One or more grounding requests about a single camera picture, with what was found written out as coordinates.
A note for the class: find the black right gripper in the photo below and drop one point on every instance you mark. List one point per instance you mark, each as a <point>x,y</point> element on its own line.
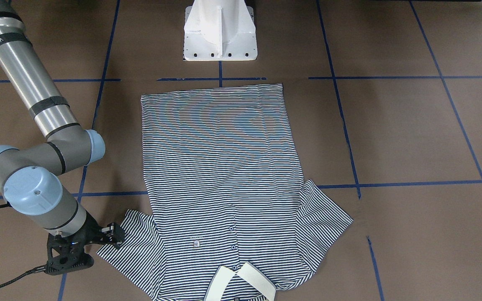
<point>89,234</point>

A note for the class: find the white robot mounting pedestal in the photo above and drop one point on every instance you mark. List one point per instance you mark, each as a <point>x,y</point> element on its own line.
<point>220,30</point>

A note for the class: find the navy white striped polo shirt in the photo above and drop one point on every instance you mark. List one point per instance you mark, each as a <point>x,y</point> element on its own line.
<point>233,218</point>

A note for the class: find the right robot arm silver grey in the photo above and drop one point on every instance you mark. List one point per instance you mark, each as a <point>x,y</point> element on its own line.
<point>30,173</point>

